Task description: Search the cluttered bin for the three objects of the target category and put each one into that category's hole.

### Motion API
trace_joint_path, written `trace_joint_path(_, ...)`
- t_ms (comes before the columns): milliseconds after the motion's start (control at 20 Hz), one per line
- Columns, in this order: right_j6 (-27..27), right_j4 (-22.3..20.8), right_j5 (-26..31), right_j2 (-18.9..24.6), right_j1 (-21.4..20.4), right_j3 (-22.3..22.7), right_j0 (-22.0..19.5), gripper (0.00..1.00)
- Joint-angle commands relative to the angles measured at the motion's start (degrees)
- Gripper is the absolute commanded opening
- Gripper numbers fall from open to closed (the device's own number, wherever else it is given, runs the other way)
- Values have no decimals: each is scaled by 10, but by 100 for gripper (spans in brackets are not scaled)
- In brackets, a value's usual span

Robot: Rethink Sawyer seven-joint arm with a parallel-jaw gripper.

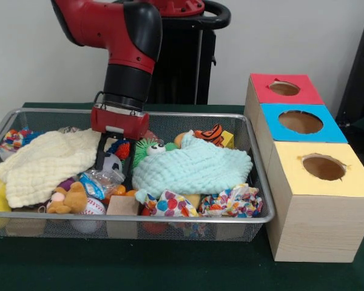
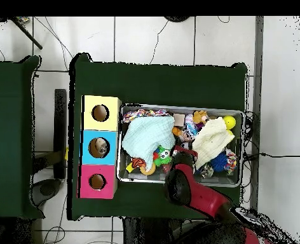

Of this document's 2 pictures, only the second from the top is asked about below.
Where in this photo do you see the wooden box with three holes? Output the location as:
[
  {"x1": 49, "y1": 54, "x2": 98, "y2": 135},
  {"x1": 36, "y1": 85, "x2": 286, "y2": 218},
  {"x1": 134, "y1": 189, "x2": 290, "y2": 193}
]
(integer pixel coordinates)
[{"x1": 76, "y1": 94, "x2": 123, "y2": 200}]

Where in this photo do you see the crushed clear bottle blue label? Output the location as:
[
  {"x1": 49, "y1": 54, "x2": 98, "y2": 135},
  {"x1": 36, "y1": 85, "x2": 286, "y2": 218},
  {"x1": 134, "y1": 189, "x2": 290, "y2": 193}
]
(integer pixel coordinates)
[{"x1": 177, "y1": 114, "x2": 200, "y2": 142}]

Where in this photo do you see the green spiky toy with eyes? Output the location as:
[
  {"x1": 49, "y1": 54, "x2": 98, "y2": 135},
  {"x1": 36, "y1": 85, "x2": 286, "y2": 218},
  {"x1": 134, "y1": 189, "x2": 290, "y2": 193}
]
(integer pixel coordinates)
[{"x1": 153, "y1": 145, "x2": 172, "y2": 167}]

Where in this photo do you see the cream muslin cloth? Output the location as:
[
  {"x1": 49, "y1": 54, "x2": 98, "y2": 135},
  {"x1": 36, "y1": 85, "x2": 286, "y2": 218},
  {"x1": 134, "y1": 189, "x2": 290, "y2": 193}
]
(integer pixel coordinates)
[{"x1": 191, "y1": 116, "x2": 235, "y2": 170}]

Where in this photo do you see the blue spiky ball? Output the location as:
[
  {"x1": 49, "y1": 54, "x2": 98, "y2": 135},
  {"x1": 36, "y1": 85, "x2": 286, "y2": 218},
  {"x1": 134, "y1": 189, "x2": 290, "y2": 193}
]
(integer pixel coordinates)
[{"x1": 210, "y1": 151, "x2": 228, "y2": 172}]

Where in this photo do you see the plain wooden block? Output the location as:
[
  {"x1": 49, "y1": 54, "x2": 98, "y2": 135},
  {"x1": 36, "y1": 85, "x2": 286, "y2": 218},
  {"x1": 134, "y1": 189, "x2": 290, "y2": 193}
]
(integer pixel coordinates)
[{"x1": 172, "y1": 113, "x2": 186, "y2": 127}]

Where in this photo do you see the brown plush animal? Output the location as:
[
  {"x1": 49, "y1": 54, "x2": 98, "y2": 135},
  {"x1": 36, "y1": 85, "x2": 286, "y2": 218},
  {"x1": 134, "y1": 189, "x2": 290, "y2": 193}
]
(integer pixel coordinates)
[{"x1": 192, "y1": 109, "x2": 208, "y2": 125}]

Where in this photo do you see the mint green muslin cloth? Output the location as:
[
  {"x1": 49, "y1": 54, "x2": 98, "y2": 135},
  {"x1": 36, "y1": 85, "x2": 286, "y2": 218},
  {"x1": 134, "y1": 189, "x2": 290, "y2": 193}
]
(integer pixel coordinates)
[{"x1": 121, "y1": 115, "x2": 176, "y2": 171}]

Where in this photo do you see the orange tiger plush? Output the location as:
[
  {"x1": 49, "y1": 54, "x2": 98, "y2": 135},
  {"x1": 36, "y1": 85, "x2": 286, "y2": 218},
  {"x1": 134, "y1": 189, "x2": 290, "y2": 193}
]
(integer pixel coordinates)
[{"x1": 130, "y1": 157, "x2": 147, "y2": 170}]

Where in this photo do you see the yellow ball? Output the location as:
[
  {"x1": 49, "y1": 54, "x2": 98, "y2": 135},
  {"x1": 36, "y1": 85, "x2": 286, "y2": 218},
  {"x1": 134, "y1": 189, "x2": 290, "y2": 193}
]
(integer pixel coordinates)
[{"x1": 222, "y1": 115, "x2": 237, "y2": 131}]

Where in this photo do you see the crumpled confetti print paper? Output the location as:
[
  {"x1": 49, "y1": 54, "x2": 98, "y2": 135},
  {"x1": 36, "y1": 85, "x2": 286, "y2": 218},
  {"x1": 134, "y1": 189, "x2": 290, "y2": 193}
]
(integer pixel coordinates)
[{"x1": 122, "y1": 109, "x2": 147, "y2": 123}]

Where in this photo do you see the dark green table cloth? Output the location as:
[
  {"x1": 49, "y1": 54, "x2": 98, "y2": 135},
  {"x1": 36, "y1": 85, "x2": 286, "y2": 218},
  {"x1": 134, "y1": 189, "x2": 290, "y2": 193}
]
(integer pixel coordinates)
[
  {"x1": 0, "y1": 55, "x2": 44, "y2": 220},
  {"x1": 67, "y1": 52, "x2": 249, "y2": 221}
]

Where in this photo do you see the black upright panel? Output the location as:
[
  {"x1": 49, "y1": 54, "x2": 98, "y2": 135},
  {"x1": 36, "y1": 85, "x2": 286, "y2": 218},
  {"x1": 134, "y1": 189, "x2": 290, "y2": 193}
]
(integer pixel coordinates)
[{"x1": 53, "y1": 88, "x2": 68, "y2": 180}]

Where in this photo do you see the black round object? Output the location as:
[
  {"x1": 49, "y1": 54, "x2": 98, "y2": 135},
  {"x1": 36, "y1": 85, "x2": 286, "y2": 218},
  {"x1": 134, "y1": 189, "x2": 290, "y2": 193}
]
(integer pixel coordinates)
[{"x1": 163, "y1": 16, "x2": 191, "y2": 23}]

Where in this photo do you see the dark grey floor base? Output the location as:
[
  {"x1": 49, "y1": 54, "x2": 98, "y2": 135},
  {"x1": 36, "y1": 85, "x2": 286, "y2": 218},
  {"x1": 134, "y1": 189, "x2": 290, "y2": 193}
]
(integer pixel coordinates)
[{"x1": 29, "y1": 178, "x2": 62, "y2": 207}]

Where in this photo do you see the black tripod leg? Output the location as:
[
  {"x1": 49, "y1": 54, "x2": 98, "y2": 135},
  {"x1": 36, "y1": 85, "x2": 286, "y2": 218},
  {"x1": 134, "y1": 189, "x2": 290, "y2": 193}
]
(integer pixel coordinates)
[{"x1": 11, "y1": 17, "x2": 43, "y2": 51}]

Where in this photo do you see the silver wire mesh bin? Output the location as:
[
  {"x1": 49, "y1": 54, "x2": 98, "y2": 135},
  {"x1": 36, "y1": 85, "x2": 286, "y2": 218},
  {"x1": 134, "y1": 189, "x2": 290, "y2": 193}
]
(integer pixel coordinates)
[{"x1": 116, "y1": 102, "x2": 245, "y2": 188}]

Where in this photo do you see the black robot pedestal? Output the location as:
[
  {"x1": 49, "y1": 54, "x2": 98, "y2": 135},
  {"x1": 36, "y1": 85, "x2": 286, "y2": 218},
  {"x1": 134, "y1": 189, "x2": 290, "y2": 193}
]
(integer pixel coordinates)
[{"x1": 122, "y1": 217, "x2": 184, "y2": 244}]

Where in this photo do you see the black cable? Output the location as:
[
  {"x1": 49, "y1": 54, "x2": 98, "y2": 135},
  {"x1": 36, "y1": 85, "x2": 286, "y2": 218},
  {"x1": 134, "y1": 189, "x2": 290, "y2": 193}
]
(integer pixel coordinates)
[{"x1": 242, "y1": 110, "x2": 300, "y2": 159}]

